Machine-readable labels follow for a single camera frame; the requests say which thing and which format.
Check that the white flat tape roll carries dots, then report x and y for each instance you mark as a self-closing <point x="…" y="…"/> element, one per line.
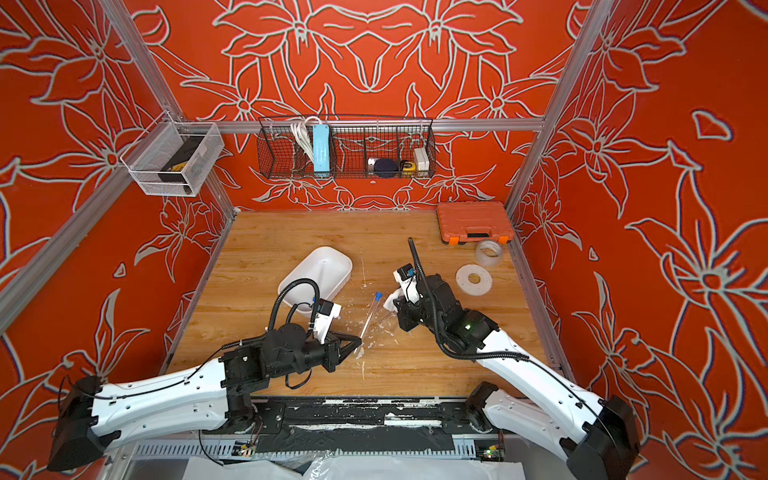
<point x="474" y="280"/>

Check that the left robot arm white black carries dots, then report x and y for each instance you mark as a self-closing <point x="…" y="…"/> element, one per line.
<point x="215" y="396"/>

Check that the orange tool case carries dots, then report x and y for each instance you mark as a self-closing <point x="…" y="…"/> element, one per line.
<point x="473" y="221"/>

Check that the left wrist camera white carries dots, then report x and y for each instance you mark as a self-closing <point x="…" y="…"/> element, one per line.
<point x="327" y="311"/>

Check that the light blue box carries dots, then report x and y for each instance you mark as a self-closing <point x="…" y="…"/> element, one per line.
<point x="321" y="150"/>

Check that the white small box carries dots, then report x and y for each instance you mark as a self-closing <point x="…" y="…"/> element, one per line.
<point x="421" y="160"/>

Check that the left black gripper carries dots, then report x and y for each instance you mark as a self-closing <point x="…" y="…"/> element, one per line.
<point x="335" y="354"/>

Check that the white plastic tray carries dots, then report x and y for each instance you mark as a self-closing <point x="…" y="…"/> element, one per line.
<point x="329" y="268"/>

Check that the clear acrylic wall box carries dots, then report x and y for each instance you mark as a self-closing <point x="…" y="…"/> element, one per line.
<point x="168" y="161"/>

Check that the clear tape roll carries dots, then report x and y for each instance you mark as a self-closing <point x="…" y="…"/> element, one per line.
<point x="489" y="253"/>

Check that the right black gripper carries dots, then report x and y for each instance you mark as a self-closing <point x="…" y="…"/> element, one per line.
<point x="404" y="312"/>

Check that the dark round object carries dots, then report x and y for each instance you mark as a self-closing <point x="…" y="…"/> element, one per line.
<point x="386" y="168"/>

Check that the yellow tape measure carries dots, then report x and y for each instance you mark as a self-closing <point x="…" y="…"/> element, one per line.
<point x="407" y="168"/>

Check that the white wipe cloth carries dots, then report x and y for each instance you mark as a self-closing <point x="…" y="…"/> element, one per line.
<point x="389" y="303"/>

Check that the black wire basket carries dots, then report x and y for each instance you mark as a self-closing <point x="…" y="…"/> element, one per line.
<point x="285" y="145"/>

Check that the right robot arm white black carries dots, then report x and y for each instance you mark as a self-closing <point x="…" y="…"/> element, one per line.
<point x="596" y="438"/>

